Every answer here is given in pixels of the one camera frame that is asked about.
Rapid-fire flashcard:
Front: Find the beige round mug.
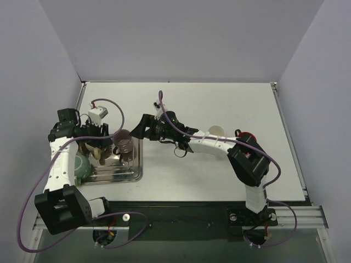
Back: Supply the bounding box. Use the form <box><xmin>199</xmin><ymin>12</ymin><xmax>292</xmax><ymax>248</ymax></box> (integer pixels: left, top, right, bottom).
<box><xmin>84</xmin><ymin>142</ymin><xmax>106</xmax><ymax>160</ymax></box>

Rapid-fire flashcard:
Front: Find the lilac mug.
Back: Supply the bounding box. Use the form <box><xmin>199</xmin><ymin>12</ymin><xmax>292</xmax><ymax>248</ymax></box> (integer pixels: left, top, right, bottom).
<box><xmin>112</xmin><ymin>129</ymin><xmax>134</xmax><ymax>162</ymax></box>

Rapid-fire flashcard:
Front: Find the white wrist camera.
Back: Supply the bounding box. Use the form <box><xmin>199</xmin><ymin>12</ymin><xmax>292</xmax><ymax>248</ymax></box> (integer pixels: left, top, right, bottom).
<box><xmin>88</xmin><ymin>106</ymin><xmax>108</xmax><ymax>126</ymax></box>
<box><xmin>154</xmin><ymin>101</ymin><xmax>163</xmax><ymax>119</ymax></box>

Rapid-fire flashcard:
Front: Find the red mug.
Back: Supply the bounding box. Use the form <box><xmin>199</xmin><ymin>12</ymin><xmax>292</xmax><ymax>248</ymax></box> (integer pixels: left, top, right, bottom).
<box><xmin>235</xmin><ymin>129</ymin><xmax>257</xmax><ymax>141</ymax></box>

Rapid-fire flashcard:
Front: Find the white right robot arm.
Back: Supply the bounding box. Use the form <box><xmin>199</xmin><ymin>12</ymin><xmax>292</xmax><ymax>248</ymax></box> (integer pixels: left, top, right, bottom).
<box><xmin>146</xmin><ymin>111</ymin><xmax>270</xmax><ymax>224</ymax></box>

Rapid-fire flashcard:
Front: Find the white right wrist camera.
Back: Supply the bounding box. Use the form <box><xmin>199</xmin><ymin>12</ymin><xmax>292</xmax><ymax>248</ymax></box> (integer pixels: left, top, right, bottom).
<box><xmin>154</xmin><ymin>101</ymin><xmax>163</xmax><ymax>119</ymax></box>

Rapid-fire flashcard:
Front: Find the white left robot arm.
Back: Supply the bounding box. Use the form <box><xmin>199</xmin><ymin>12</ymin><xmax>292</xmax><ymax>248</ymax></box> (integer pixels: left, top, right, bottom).
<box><xmin>35</xmin><ymin>106</ymin><xmax>113</xmax><ymax>235</ymax></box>

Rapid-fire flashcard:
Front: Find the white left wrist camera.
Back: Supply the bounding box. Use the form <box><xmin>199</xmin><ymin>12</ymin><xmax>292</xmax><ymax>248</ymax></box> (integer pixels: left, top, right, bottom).
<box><xmin>88</xmin><ymin>106</ymin><xmax>108</xmax><ymax>126</ymax></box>

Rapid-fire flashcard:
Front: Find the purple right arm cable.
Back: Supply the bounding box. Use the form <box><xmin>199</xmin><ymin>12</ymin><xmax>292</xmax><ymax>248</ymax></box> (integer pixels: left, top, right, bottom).
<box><xmin>157</xmin><ymin>90</ymin><xmax>299</xmax><ymax>249</ymax></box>

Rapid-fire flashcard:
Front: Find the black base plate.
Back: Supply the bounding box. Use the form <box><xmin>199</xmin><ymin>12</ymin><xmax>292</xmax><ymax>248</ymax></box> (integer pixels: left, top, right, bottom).
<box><xmin>93</xmin><ymin>201</ymin><xmax>278</xmax><ymax>242</ymax></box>

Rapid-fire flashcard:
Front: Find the pink faceted mug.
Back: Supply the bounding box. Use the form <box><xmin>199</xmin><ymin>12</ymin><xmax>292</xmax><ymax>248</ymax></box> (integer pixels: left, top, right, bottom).
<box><xmin>208</xmin><ymin>125</ymin><xmax>225</xmax><ymax>136</ymax></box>

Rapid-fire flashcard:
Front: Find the metal tray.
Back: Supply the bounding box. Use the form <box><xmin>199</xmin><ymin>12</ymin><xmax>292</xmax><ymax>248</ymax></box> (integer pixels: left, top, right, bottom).
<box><xmin>80</xmin><ymin>139</ymin><xmax>143</xmax><ymax>185</ymax></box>

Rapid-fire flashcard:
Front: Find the green mug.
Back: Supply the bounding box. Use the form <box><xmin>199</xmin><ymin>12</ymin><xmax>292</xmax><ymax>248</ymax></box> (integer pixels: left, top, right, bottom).
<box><xmin>75</xmin><ymin>153</ymin><xmax>91</xmax><ymax>179</ymax></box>

